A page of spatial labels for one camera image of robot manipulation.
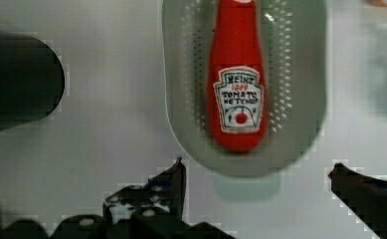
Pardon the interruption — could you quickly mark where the black round pot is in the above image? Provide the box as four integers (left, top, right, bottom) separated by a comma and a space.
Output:
0, 31, 65, 131

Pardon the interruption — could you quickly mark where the green oval strainer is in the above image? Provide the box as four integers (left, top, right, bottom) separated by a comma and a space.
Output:
161, 0, 326, 201

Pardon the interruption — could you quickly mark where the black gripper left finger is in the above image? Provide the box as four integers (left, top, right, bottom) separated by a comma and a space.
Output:
102, 156, 186, 224

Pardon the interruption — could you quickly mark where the red plush ketchup bottle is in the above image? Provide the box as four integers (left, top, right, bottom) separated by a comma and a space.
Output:
207, 0, 268, 152

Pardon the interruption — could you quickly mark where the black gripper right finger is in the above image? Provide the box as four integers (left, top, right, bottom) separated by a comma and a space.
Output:
328, 163, 387, 239

